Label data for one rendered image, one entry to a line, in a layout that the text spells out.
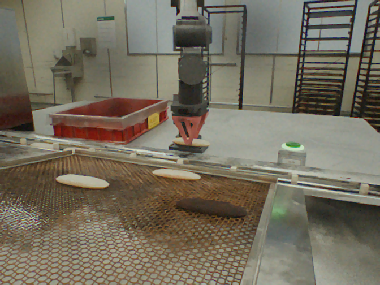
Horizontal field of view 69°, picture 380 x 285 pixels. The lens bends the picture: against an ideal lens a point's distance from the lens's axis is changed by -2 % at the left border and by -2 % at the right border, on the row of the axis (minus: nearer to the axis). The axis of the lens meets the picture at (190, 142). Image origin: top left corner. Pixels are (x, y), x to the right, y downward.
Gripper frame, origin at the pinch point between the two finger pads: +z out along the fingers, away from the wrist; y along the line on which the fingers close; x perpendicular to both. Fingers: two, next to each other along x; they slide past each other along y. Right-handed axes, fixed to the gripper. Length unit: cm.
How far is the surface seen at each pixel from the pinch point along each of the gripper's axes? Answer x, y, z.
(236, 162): 10.6, -5.0, 6.8
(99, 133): -41.6, -17.0, 7.2
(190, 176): 5.9, 16.5, 2.1
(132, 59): -287, -441, -9
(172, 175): 2.5, 17.1, 2.0
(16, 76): -80, -18, -12
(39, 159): -28.1, 20.3, 1.7
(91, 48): -375, -429, -30
